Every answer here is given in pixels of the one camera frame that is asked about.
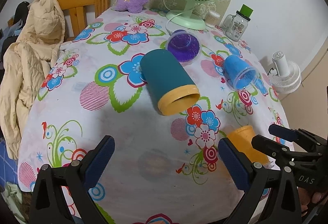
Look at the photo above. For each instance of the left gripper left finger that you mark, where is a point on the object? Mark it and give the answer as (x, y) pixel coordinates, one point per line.
(48, 203)

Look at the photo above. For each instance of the orange plastic cup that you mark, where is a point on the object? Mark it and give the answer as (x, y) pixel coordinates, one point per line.
(241, 138)

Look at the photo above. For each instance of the floral tablecloth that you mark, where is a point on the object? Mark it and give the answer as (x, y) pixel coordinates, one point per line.
(164, 168)

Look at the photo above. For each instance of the black chair with dark clothing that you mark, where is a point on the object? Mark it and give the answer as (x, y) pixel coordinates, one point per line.
(11, 35)

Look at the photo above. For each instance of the green jar lid cap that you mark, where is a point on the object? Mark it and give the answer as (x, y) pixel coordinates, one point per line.
(246, 11)

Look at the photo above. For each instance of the purple plastic cup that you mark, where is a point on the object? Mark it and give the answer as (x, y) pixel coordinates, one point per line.
(184, 46)

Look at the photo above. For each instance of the cotton swab container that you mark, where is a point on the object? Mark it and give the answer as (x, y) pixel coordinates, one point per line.
(212, 19)

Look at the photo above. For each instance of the beige puffer jacket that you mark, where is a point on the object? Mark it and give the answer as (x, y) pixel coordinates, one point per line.
(27, 62)

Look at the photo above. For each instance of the teal cup with yellow rim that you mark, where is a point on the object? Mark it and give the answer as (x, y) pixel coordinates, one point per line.
(168, 82)

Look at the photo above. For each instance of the person's right hand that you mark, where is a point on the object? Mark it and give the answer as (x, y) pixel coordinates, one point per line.
(307, 197)

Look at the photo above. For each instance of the beige cabinet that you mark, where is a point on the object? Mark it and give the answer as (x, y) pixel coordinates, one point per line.
(307, 106)

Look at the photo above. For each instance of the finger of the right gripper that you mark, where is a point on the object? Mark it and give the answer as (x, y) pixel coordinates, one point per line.
(278, 152)
(286, 133)

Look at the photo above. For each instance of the blue plastic cup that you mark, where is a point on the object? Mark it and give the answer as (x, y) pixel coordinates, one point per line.
(240, 73)

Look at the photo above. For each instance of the white clip fan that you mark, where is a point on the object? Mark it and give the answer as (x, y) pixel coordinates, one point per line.
(286, 74)

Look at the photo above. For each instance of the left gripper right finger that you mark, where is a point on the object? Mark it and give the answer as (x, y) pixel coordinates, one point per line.
(282, 204)

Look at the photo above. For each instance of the glass mason jar mug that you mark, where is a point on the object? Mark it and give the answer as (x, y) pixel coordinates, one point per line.
(235, 25)

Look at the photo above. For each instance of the wooden chair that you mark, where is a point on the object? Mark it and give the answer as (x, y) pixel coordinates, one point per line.
(77, 13)

